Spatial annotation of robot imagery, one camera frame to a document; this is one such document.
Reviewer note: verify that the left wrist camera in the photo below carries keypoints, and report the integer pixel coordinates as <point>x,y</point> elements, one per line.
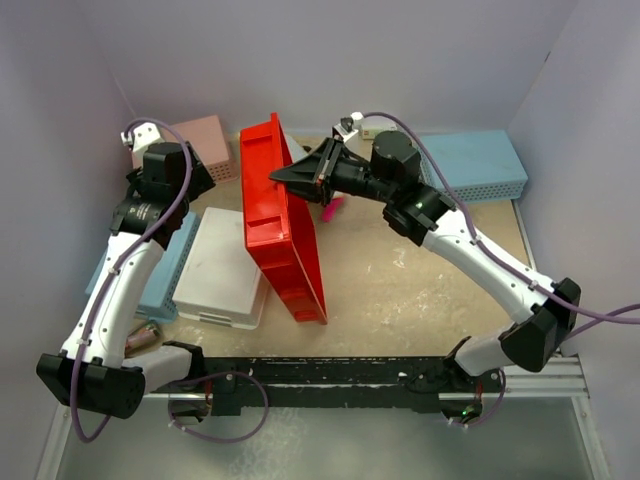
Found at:
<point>140,137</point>

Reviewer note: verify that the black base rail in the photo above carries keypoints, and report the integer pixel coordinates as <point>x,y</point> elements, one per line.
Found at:
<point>421,384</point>

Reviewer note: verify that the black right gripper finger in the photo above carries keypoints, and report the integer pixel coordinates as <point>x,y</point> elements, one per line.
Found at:
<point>317,193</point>
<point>316,167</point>

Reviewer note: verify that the pink green tube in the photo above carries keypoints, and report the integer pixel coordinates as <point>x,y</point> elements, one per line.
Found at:
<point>144,336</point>

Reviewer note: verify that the aluminium table frame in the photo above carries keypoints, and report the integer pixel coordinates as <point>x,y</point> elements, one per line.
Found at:
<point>385,298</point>

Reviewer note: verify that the small white green box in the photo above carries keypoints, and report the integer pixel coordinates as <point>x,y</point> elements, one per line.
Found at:
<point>371,132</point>

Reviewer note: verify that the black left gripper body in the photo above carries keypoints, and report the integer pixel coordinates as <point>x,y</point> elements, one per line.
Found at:
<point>197,180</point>

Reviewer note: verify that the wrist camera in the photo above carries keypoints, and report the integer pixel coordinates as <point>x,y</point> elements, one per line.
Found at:
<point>347,127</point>
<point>140,137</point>

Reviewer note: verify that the white perforated basket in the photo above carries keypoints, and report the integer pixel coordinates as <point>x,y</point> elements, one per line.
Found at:
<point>220,283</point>

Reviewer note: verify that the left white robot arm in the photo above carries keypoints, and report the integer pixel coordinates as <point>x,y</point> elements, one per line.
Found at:
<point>90,371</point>

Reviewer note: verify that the light blue perforated basket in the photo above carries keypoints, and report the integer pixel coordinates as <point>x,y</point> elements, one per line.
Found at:
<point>479,166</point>

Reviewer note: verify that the pink perforated basket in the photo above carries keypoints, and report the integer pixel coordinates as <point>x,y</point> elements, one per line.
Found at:
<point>209,141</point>

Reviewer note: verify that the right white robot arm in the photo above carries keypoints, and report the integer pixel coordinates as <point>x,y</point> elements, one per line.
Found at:
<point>538,307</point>

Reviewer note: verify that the red plastic tray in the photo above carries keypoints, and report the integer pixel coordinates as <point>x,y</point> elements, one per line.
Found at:
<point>279,231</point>

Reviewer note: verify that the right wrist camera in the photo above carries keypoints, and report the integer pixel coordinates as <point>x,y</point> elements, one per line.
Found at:
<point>347,127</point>

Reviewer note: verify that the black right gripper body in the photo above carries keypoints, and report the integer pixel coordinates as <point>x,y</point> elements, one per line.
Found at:
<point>354,177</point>

